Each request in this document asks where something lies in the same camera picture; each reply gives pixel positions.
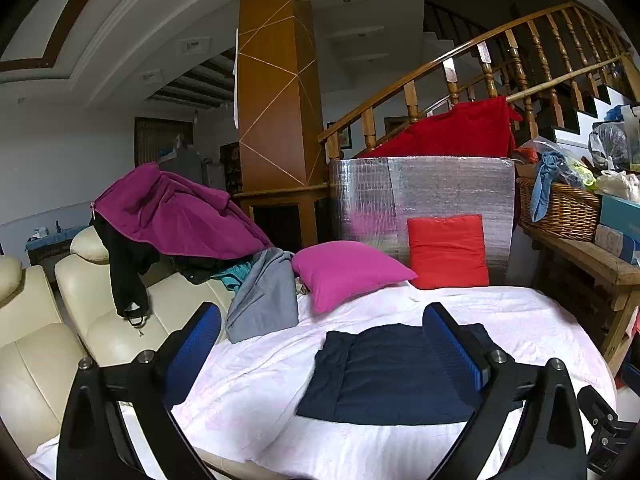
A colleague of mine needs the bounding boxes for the navy blue padded jacket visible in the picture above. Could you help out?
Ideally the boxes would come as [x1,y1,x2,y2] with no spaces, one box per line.
[296,324,477,426]

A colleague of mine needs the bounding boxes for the cream leather sofa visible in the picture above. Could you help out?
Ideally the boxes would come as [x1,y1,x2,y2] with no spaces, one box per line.
[1,228,233,456]

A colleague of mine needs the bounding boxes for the pale pink bed blanket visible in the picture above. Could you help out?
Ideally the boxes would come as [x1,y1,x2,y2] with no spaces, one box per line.
[27,282,618,480]

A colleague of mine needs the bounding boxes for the wooden side bench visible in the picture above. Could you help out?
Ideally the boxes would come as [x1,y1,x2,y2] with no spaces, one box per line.
[524,228,639,375]

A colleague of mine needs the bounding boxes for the black garment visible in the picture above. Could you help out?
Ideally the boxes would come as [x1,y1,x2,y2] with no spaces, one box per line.
[91,212,247,328]

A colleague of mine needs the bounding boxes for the teal garment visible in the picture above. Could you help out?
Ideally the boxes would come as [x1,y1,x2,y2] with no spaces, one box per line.
[210,262,253,292]

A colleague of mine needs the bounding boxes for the red cushion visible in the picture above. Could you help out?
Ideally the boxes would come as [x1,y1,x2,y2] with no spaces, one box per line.
[407,214,489,290]

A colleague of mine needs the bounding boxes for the grey garment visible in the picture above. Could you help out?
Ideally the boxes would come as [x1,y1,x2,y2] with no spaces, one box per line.
[226,247,298,344]

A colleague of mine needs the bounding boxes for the light blue cardboard box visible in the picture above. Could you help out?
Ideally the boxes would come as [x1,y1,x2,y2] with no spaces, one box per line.
[600,195,640,242]

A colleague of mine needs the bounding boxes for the wicker basket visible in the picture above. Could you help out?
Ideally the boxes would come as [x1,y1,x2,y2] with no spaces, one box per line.
[516,178,601,242]

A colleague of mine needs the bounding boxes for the purple fleece jacket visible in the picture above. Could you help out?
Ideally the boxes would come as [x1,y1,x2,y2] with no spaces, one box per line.
[93,162,271,260]

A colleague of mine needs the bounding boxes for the patterned beige cloth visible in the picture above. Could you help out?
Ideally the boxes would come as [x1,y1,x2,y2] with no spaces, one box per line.
[295,276,310,296]

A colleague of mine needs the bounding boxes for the white plastic bag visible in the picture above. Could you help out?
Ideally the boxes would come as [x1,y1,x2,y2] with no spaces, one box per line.
[596,170,640,204]

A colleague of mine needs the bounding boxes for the magenta pillow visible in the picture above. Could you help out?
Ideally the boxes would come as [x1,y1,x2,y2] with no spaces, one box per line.
[292,240,416,314]

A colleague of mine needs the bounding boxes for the light blue cloth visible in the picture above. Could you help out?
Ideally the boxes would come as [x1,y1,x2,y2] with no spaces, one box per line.
[529,152,566,223]

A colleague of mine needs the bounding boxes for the silver foil insulation panel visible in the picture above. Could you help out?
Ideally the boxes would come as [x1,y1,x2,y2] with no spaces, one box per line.
[330,156,515,285]

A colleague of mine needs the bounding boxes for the dark red blanket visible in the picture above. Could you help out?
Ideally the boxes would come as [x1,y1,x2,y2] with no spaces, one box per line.
[359,96,523,158]

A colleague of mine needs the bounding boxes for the wooden pillar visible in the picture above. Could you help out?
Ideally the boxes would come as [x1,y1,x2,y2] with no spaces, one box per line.
[236,0,328,252]

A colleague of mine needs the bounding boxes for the wooden stair railing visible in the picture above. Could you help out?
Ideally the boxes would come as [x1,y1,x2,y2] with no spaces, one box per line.
[319,2,639,158]

